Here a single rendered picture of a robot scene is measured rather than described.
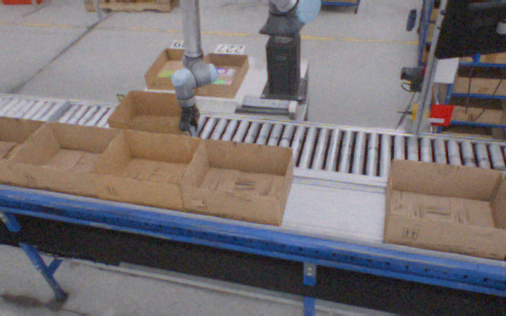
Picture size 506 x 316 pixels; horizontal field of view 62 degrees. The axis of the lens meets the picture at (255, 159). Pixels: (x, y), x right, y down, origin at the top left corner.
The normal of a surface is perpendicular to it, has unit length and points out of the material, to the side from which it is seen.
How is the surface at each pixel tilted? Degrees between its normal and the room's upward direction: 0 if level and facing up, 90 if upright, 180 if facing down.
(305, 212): 0
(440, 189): 89
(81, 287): 0
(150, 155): 89
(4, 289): 0
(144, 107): 89
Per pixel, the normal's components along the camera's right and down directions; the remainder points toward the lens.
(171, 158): -0.25, 0.64
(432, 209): -0.07, -0.75
